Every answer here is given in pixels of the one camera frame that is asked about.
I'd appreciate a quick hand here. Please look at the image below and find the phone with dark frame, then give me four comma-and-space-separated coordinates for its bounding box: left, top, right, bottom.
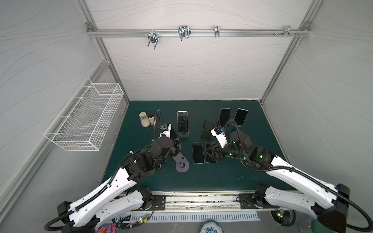
205, 142, 216, 164

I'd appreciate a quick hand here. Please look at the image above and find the phone with light green frame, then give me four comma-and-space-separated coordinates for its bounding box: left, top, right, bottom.
192, 142, 205, 165

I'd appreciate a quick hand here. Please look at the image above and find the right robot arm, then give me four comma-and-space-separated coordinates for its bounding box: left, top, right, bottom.
209, 129, 350, 233

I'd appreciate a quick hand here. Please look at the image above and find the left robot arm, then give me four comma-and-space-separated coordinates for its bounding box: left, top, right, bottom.
44, 136, 180, 233

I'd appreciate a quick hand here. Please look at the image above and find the black folding phone stand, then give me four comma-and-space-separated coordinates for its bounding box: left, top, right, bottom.
201, 120, 214, 141

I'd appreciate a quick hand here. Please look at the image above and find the purple round stand front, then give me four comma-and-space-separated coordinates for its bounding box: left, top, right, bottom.
173, 152, 189, 173

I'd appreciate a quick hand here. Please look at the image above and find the grey round stand back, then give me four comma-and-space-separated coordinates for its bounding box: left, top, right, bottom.
178, 131, 190, 137

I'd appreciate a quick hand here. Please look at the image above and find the phone with cracked screen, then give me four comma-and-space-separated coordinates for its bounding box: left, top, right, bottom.
177, 111, 188, 133

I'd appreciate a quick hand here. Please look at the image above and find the cream plastic bottle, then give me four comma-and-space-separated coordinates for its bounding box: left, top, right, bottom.
139, 112, 151, 128

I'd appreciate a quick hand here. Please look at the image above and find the small brown bottle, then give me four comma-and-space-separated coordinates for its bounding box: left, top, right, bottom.
147, 112, 154, 125

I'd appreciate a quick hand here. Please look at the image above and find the blue white plate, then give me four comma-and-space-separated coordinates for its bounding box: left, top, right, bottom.
199, 220, 224, 233

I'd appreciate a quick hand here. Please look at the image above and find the pink patterned bag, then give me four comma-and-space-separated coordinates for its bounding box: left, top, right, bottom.
94, 223, 117, 233

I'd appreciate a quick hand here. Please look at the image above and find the green round lid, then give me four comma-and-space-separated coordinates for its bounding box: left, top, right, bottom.
310, 219, 324, 233

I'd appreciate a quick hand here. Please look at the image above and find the metal top crossbar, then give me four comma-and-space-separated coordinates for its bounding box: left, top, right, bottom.
85, 22, 311, 39

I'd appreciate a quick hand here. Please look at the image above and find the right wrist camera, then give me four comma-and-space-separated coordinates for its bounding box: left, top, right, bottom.
210, 126, 228, 149

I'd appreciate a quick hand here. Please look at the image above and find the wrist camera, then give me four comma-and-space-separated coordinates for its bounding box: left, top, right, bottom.
159, 124, 178, 141
210, 126, 228, 149

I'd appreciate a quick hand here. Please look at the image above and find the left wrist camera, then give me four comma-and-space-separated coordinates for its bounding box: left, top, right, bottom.
159, 124, 178, 141

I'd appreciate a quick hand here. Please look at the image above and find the phone with purple frame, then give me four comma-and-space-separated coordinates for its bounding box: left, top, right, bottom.
219, 108, 231, 127

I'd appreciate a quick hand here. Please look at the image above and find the phone with white frame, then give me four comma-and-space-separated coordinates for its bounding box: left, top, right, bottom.
234, 108, 249, 127

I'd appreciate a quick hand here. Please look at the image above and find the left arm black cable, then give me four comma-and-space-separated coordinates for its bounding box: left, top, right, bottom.
43, 109, 161, 231

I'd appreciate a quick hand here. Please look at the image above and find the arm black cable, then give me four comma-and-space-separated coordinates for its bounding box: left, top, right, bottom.
43, 109, 161, 231
223, 118, 373, 232

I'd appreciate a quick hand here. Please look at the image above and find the white wire basket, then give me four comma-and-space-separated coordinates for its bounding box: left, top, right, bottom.
44, 78, 123, 151

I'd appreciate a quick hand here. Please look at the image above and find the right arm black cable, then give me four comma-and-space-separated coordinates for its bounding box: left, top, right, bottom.
223, 118, 373, 232

